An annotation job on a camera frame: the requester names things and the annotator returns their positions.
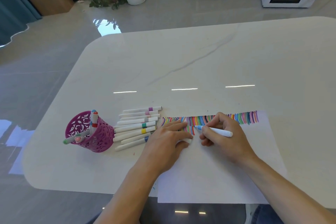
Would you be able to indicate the white paper with coloured strokes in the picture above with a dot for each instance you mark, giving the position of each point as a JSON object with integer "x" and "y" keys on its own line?
{"x": 210, "y": 174}

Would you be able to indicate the person's left thumb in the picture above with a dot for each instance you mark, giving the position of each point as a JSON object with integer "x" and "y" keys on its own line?
{"x": 183, "y": 146}

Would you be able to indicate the teal curtain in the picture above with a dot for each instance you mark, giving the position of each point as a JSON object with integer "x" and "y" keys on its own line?
{"x": 14, "y": 8}

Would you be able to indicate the white marker with blue tip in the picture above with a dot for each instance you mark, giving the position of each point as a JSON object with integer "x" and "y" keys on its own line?
{"x": 223, "y": 132}

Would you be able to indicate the white marker cap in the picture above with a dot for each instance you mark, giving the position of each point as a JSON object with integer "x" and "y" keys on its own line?
{"x": 187, "y": 140}

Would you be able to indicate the marker with pink end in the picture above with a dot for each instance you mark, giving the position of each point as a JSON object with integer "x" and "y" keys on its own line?
{"x": 78, "y": 139}

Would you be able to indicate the row of white markers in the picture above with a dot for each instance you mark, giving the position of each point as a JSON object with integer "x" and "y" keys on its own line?
{"x": 133, "y": 126}

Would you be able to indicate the purple openwork pen holder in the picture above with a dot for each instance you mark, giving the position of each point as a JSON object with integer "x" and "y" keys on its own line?
{"x": 101, "y": 137}

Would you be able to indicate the person's blue jeans leg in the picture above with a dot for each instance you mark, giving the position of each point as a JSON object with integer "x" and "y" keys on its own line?
{"x": 265, "y": 216}

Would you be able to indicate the person's left forearm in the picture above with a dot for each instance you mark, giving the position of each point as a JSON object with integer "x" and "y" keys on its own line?
{"x": 126, "y": 195}

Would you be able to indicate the marker with red end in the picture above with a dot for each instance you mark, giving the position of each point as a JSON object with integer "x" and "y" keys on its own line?
{"x": 94, "y": 124}

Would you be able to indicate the marker with green end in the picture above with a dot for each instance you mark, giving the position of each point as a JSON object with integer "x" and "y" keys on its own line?
{"x": 76, "y": 137}

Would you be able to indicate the person's right forearm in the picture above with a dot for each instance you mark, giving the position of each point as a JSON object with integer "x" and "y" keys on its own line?
{"x": 286, "y": 189}

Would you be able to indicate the person's right hand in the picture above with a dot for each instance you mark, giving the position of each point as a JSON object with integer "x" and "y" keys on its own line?
{"x": 231, "y": 142}

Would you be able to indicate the person's left hand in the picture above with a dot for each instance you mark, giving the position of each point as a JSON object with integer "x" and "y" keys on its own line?
{"x": 160, "y": 147}

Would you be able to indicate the person's right thumb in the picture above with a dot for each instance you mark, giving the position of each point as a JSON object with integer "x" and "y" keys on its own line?
{"x": 206, "y": 138}

